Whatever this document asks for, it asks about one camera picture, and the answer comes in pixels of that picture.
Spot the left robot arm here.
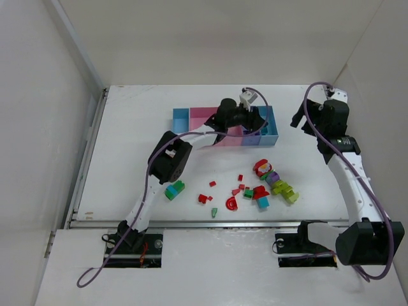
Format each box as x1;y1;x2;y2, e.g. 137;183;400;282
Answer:
117;98;268;251

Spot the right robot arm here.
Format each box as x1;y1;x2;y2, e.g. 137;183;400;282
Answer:
291;99;405;265

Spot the large pink bin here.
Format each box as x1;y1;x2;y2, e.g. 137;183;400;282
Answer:
189;107;224;150

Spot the purple bin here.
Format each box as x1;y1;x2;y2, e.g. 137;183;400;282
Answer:
241;106;264;146

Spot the light blue bin right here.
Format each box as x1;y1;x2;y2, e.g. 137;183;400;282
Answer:
258;106;279;147

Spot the red flower duplo brick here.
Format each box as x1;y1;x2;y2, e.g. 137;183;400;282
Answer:
252;159;273;177

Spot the purple flower duplo brick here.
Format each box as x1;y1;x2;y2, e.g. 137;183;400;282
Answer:
265;171;280;186

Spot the small green number brick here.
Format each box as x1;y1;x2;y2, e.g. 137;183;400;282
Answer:
244;189;254;200

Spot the red duplo roof brick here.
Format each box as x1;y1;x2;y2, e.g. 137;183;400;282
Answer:
252;186;270;200

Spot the lime green duplo stack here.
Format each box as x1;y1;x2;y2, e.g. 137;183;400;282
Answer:
271;180;300;204

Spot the red brick cluster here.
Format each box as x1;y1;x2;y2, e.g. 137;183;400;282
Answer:
198;194;213;204

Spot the red arch brick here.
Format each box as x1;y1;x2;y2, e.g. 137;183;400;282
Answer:
226;196;238;211

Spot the teal square brick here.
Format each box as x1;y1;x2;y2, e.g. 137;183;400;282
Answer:
256;197;270;210

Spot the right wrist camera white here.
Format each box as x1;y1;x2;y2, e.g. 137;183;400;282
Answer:
325;86;348;103

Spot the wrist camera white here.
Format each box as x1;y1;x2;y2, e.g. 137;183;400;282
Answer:
325;86;348;103
239;89;258;112

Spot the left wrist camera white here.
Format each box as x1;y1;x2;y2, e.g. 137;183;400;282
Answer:
239;89;258;112

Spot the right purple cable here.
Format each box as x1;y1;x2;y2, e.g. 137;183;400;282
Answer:
302;81;396;283

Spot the purple cable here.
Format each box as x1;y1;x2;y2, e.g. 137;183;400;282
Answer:
76;87;272;288
302;81;396;283

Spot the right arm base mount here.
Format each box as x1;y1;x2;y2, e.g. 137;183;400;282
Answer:
272;232;337;268

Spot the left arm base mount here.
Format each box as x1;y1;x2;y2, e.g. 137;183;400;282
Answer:
101;233;163;268

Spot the aluminium rail front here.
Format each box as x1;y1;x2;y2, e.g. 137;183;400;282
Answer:
63;219;372;230

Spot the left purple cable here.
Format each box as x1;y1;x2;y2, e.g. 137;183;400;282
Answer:
76;87;272;288

